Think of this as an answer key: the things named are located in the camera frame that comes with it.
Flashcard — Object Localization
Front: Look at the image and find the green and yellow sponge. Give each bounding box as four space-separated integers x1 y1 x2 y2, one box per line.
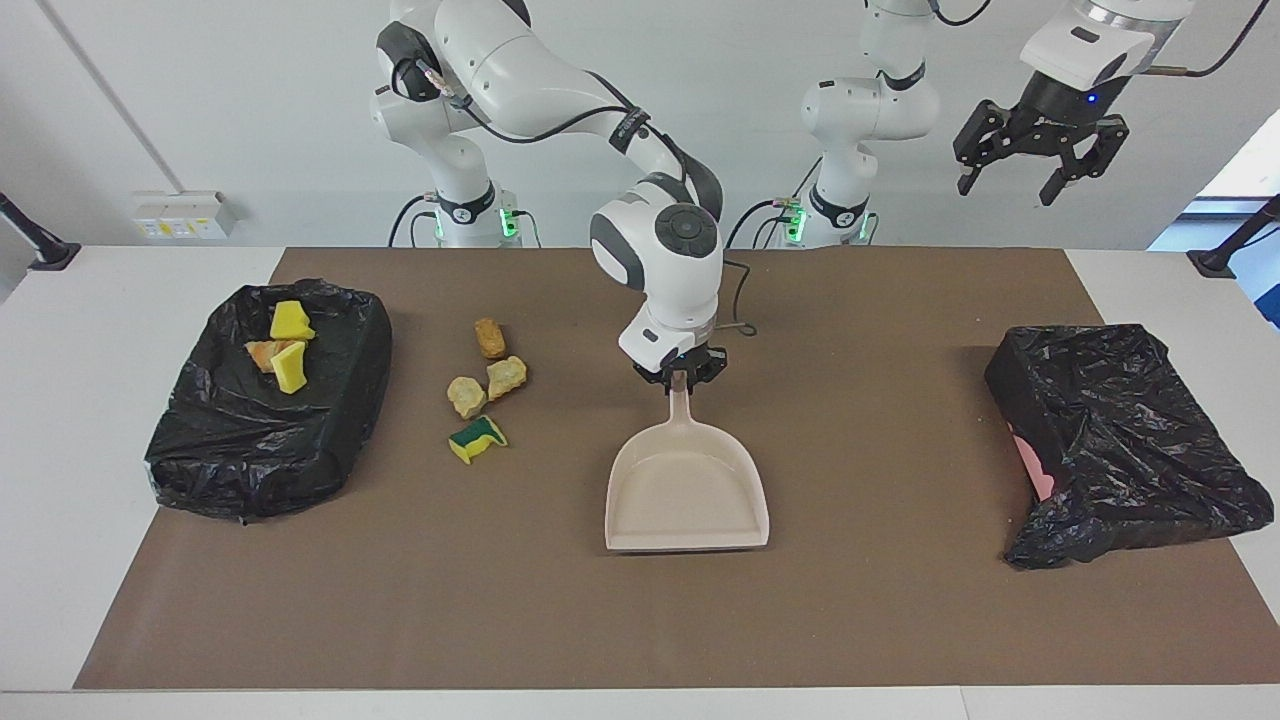
447 415 508 466

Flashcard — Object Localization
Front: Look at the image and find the brown table mat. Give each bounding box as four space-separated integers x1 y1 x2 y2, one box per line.
73 247 1280 691

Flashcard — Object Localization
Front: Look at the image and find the small yellow sponge piece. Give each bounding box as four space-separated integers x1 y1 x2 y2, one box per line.
271 340 309 395

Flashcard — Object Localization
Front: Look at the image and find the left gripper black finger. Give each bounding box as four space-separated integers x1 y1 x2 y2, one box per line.
1040 115 1131 208
952 98 1023 196

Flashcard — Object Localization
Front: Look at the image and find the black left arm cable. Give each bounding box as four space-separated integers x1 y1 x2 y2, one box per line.
930 0 1271 79

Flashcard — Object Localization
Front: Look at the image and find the crumpled black trash bag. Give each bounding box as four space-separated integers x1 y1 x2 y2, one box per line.
984 323 1276 571

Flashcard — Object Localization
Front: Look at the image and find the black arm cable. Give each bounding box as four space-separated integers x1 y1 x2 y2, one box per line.
420 55 758 336
930 0 1271 79

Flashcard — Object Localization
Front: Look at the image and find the large yellow sponge piece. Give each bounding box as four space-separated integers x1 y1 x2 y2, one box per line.
270 300 316 341

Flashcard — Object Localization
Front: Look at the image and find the white wall cable conduit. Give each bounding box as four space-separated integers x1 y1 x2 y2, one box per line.
40 0 188 193

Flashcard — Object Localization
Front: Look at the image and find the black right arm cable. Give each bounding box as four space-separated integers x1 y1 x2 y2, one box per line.
420 55 758 336

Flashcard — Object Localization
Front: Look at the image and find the pink bin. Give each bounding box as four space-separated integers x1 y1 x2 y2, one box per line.
1010 425 1057 501

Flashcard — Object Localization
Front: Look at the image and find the pale yellow foam chunk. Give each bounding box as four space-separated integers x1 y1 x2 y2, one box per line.
486 356 528 402
446 376 488 420

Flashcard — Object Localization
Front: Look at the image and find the open bin with black bag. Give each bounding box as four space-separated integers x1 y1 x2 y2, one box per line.
145 279 394 524

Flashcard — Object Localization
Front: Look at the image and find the white wall outlet strip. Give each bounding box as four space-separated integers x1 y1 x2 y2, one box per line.
133 191 241 241

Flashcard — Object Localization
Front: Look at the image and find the beige plastic dustpan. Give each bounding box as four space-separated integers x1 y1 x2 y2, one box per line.
604 372 771 553

